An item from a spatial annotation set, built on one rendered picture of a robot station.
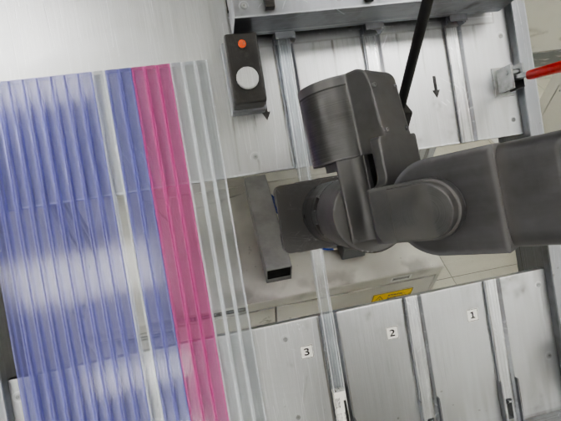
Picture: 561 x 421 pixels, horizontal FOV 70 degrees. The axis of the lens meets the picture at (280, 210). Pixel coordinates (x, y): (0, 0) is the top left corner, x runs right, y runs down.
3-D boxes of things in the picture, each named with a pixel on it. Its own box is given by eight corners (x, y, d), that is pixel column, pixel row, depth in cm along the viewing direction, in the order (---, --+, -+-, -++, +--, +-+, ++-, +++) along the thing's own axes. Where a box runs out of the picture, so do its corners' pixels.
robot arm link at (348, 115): (462, 240, 21) (512, 210, 27) (418, 21, 21) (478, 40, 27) (297, 251, 30) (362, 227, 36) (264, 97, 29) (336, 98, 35)
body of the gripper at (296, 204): (271, 187, 40) (283, 182, 32) (369, 172, 41) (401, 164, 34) (281, 252, 40) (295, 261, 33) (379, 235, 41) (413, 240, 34)
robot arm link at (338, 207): (346, 263, 27) (424, 244, 28) (325, 162, 27) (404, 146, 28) (320, 252, 34) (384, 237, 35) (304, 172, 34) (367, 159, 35)
